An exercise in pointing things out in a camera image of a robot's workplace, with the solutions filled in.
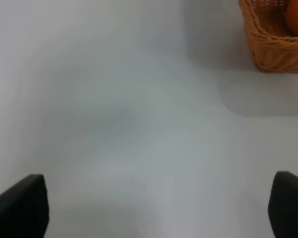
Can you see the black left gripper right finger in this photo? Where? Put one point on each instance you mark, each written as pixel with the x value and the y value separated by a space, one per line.
pixel 283 205

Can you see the woven wicker basket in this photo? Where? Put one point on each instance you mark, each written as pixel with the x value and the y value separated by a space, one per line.
pixel 273 46

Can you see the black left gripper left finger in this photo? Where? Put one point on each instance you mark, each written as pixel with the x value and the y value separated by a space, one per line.
pixel 24 209

